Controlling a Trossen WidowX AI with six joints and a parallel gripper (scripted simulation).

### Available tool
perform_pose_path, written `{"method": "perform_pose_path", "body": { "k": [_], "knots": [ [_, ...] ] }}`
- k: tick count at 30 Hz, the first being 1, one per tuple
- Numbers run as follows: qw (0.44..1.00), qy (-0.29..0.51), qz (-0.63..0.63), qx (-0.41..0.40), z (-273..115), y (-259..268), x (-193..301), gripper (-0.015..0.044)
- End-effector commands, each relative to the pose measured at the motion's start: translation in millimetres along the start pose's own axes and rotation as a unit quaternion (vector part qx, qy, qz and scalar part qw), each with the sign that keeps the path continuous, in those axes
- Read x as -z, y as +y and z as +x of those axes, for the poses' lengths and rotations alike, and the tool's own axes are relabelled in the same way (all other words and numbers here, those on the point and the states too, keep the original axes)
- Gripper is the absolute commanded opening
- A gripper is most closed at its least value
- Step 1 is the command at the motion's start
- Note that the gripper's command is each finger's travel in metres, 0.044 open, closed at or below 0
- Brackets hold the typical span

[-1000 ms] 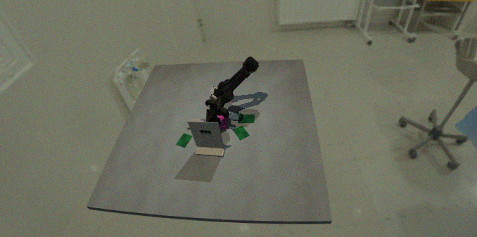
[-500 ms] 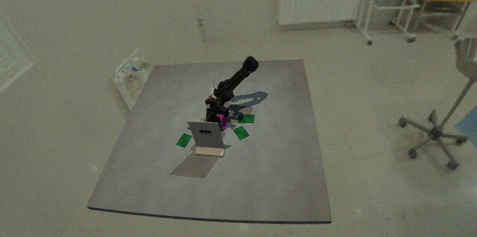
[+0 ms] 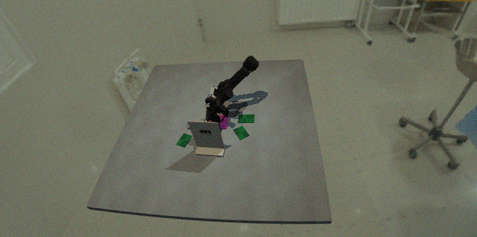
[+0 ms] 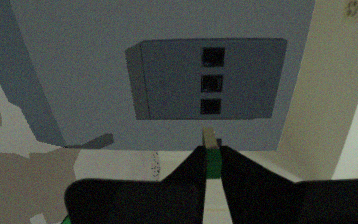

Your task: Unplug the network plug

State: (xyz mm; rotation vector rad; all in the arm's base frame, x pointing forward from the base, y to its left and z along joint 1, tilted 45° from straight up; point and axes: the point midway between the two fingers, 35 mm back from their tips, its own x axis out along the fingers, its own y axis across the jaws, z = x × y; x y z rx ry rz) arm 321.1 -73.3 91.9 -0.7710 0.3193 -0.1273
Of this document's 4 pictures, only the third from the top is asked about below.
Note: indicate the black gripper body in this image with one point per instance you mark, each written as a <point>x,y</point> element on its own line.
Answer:
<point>213,104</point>

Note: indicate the translucent pink square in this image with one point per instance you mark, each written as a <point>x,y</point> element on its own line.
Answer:
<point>223,122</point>

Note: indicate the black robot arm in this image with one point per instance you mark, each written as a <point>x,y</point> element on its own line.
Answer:
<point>225,89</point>

